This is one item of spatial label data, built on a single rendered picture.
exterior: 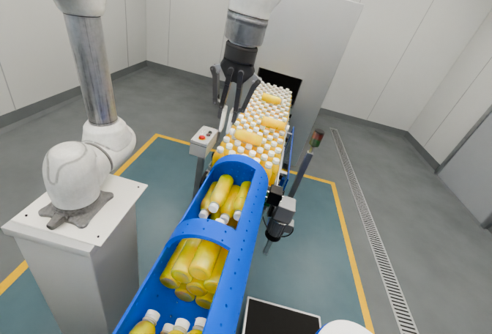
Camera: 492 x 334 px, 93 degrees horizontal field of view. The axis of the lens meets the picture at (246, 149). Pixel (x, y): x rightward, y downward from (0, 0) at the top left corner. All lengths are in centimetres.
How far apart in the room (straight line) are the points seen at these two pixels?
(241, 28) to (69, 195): 79
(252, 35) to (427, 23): 527
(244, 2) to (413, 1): 512
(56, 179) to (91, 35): 47
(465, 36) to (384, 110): 173
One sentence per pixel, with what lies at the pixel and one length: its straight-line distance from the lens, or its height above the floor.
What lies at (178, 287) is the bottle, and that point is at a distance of 88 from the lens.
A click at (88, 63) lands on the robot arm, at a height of 153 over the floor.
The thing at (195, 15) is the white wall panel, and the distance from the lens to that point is 546.
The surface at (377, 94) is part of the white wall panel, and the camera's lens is 574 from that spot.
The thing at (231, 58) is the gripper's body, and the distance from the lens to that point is 57.
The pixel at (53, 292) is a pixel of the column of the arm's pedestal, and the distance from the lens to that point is 150.
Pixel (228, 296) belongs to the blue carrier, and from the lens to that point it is 71.
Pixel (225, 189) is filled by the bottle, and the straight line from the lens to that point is 102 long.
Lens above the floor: 183
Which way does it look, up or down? 32 degrees down
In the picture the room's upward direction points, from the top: 15 degrees clockwise
